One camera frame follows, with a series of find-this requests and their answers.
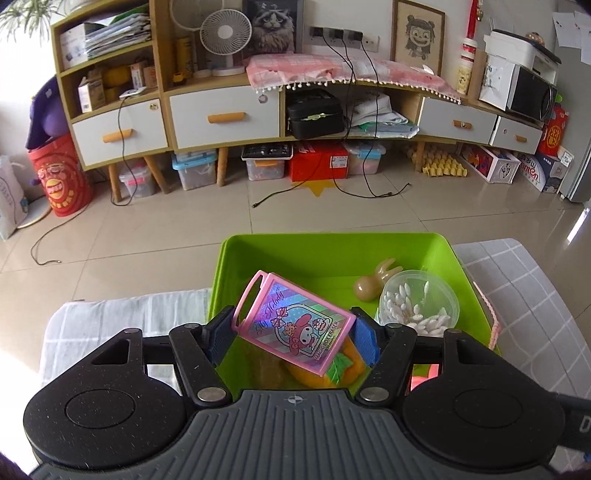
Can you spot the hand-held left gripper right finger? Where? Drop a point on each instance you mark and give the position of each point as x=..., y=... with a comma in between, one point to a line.
x=367, y=339

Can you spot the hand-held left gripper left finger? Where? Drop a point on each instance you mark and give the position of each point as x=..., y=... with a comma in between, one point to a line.
x=221, y=334

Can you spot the small beige rubber hand toy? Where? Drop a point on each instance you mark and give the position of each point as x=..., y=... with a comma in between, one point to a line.
x=364, y=288

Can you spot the clear round cotton swab container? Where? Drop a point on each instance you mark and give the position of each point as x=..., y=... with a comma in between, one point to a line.
x=415, y=295

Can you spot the orange toy pumpkin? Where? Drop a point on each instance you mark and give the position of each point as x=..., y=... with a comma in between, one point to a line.
x=309, y=374

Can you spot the pink cartoon eraser box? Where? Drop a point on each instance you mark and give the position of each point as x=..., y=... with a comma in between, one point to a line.
x=295, y=323

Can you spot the green plastic cookie box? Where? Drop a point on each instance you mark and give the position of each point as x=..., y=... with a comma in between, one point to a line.
x=323, y=263

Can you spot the yellow star floor sticker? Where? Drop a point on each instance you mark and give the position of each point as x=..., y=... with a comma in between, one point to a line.
x=319, y=188

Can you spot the clear storage bin blue lid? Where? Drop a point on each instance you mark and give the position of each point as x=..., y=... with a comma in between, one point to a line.
x=194, y=170

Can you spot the clear storage bin pink contents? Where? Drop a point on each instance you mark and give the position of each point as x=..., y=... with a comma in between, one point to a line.
x=137, y=180

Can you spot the clear storage bin black contents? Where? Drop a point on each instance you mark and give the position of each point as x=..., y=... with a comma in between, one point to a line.
x=265, y=164

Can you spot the clear storage bin blue contents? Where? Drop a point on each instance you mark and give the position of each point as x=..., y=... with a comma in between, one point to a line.
x=367, y=159

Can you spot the red cardboard box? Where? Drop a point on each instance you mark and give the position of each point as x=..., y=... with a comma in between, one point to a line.
x=318, y=161

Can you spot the yellow egg cartons stack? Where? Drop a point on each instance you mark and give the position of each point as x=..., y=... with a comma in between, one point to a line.
x=438, y=164

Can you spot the white printed crate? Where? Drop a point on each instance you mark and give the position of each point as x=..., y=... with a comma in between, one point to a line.
x=489, y=164

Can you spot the wooden cabinet with white drawers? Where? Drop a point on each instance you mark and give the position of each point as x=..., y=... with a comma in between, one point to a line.
x=194, y=120

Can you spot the red printed bucket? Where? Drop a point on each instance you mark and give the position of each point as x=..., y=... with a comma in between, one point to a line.
x=60, y=184

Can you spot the white round stand base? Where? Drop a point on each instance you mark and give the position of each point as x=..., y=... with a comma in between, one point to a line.
x=34, y=216

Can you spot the stack of papers in cabinet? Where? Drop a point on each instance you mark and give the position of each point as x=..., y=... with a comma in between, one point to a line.
x=378, y=115

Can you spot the black carry case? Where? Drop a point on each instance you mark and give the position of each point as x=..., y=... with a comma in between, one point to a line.
x=316, y=115

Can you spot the white and blue carton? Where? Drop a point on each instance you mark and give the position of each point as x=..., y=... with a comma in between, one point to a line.
x=545, y=170

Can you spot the white shopping bag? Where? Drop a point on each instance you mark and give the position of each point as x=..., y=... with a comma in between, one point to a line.
x=10, y=198

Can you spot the small cartons on shelf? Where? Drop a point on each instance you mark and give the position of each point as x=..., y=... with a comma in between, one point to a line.
x=115, y=81

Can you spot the pink checked cabinet cloth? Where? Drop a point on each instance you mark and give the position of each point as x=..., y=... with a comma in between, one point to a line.
x=295, y=69

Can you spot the yellow box on cabinet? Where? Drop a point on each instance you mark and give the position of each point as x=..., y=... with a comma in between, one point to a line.
x=183, y=60

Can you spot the red gift box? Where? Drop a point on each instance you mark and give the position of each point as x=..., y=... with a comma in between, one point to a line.
x=553, y=131

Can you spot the purple plush toy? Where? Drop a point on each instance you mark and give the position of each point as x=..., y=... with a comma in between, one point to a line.
x=44, y=115

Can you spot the white paper bag with drawing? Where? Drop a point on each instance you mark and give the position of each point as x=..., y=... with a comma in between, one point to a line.
x=495, y=78

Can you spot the stack of paper cups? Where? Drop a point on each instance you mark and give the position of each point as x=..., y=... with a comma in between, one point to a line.
x=467, y=64

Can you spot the black microwave oven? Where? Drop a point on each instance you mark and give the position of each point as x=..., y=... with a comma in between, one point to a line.
x=531, y=94

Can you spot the white desk fan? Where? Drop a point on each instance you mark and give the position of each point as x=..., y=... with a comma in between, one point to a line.
x=226, y=34

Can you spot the grey refrigerator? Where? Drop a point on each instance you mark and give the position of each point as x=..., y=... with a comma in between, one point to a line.
x=575, y=115

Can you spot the cat picture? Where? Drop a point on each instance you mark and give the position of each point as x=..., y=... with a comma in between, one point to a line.
x=272, y=27

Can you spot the framed cartoon drawing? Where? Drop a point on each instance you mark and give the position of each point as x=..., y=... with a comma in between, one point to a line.
x=418, y=32

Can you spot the stack of papers on shelf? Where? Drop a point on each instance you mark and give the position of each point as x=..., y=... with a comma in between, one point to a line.
x=120, y=37

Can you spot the white box on shelf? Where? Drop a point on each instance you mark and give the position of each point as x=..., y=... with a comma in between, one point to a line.
x=73, y=44

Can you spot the white printer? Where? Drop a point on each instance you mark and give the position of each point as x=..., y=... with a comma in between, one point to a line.
x=521, y=48

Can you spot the red hanging decoration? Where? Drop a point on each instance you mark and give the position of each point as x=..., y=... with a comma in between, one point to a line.
x=474, y=18

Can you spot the green potted plant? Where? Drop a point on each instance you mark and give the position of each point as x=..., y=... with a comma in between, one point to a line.
x=27, y=11

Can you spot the wall power outlets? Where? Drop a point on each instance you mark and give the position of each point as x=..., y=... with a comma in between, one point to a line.
x=344, y=38

